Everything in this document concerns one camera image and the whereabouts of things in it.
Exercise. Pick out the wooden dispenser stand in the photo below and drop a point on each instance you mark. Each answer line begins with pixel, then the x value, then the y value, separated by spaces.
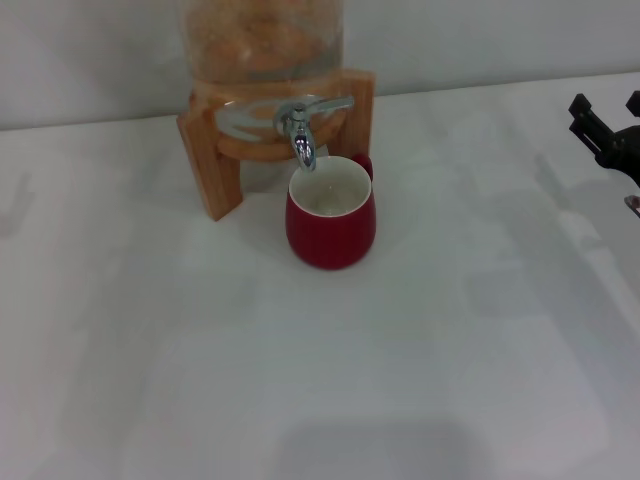
pixel 212 165

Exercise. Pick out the glass beverage dispenser jar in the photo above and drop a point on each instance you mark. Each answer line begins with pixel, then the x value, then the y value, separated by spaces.
pixel 260 40

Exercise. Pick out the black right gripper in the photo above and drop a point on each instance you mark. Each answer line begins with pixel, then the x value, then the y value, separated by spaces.
pixel 627 150

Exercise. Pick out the red ceramic cup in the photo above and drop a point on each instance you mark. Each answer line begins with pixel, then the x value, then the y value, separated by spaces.
pixel 330 235

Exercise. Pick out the chrome faucet with lever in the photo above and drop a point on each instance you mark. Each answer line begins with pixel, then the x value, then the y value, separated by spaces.
pixel 302 145

